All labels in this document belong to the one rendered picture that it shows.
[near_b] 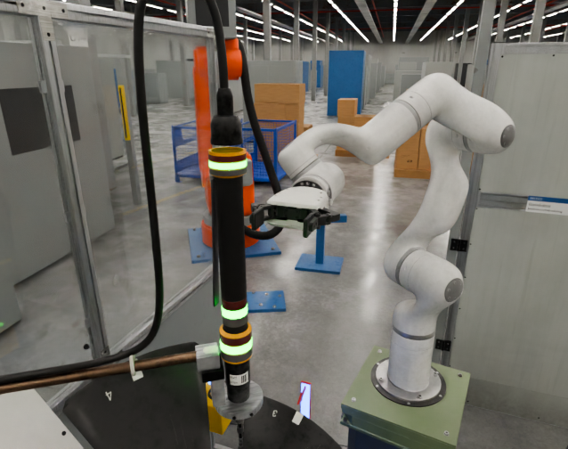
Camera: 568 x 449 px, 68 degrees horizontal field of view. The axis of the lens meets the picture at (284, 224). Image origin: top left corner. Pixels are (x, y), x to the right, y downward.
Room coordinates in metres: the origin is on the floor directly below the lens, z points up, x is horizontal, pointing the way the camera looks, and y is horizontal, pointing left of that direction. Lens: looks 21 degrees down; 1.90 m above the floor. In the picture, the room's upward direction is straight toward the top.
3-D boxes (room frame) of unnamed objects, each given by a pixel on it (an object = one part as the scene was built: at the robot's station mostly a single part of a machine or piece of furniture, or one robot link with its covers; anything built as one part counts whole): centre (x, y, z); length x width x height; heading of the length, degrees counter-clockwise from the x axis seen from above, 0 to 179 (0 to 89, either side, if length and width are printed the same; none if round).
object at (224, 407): (0.48, 0.07, 1.49); 0.09 x 0.07 x 0.10; 105
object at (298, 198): (0.76, -0.03, 1.65); 0.11 x 0.10 x 0.07; 160
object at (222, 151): (0.48, 0.07, 1.79); 0.04 x 0.04 x 0.03
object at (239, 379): (0.48, 0.07, 1.65); 0.04 x 0.04 x 0.46
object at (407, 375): (1.03, -0.37, 1.10); 0.19 x 0.19 x 0.18
